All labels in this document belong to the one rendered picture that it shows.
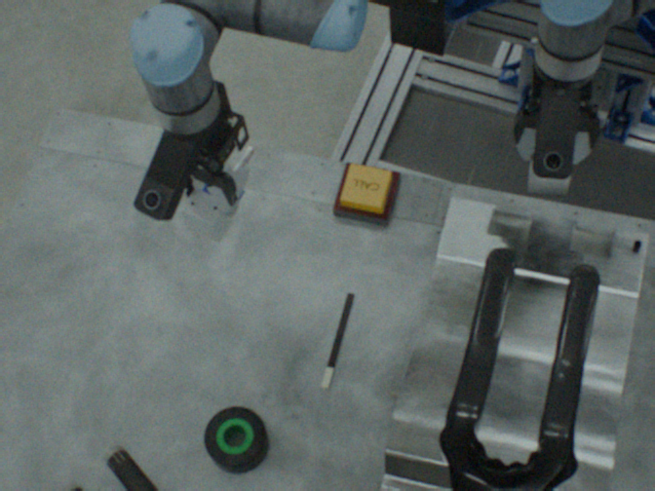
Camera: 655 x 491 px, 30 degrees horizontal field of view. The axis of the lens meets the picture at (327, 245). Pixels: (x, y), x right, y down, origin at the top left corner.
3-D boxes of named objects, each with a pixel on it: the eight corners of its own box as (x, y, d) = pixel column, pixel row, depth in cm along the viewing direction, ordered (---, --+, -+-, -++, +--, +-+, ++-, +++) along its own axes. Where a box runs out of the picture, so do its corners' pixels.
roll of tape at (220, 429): (196, 440, 160) (191, 433, 157) (244, 402, 161) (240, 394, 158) (232, 486, 157) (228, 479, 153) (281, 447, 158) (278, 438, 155)
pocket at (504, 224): (492, 216, 165) (493, 204, 162) (531, 224, 164) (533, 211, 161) (485, 245, 163) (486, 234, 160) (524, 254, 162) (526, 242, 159)
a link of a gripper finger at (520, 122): (541, 137, 155) (563, 102, 147) (540, 149, 154) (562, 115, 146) (505, 131, 154) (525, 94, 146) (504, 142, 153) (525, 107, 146)
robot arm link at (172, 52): (211, 2, 128) (182, 67, 125) (227, 62, 138) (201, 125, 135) (142, -13, 130) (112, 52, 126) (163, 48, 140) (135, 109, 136)
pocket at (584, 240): (572, 232, 163) (575, 219, 160) (612, 240, 162) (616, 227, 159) (566, 262, 161) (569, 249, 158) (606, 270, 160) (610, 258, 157)
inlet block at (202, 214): (238, 152, 167) (232, 131, 162) (269, 166, 165) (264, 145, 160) (187, 228, 162) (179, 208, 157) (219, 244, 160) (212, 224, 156)
